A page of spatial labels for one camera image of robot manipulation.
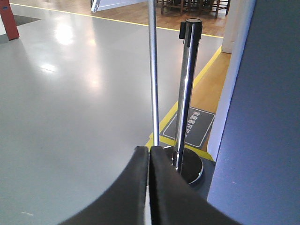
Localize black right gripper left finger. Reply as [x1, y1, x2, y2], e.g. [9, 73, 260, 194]
[61, 146, 149, 225]

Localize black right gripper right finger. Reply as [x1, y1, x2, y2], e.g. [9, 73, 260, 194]
[149, 146, 239, 225]

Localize white fridge door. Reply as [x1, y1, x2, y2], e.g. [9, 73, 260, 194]
[208, 0, 300, 225]

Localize dark floor sign sticker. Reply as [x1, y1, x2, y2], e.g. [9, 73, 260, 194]
[160, 107, 215, 149]

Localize wooden dining chair front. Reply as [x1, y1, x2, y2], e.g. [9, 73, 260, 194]
[156, 0, 190, 15]

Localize wooden dining chair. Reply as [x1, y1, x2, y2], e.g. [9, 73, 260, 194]
[156, 0, 190, 15]
[187, 0, 231, 19]

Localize wooden dining chair right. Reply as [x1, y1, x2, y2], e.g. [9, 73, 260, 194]
[187, 0, 231, 19]

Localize sign stand with round base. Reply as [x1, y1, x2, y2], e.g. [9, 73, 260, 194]
[90, 0, 160, 147]

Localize red pillar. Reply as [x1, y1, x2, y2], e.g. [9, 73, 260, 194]
[0, 0, 19, 41]

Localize chrome stanchion post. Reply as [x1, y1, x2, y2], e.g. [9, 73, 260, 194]
[164, 18, 203, 184]

